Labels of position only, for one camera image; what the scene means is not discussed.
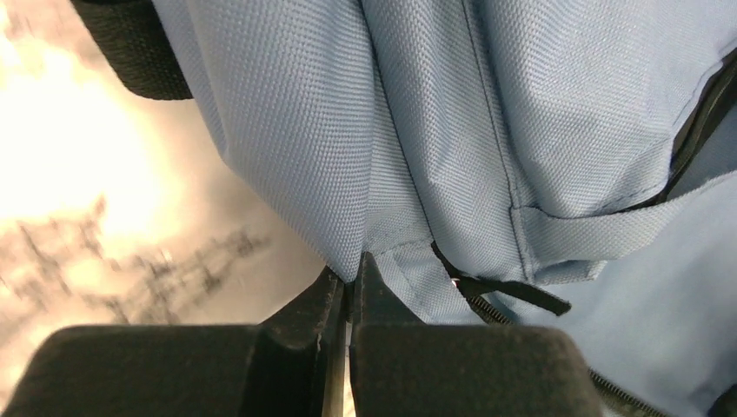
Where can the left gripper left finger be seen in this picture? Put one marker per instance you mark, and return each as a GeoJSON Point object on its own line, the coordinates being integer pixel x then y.
{"type": "Point", "coordinates": [288, 365]}

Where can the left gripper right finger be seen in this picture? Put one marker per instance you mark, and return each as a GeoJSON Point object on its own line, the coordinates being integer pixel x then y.
{"type": "Point", "coordinates": [402, 366]}

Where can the blue backpack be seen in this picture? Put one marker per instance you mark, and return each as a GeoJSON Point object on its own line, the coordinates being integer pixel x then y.
{"type": "Point", "coordinates": [562, 163]}

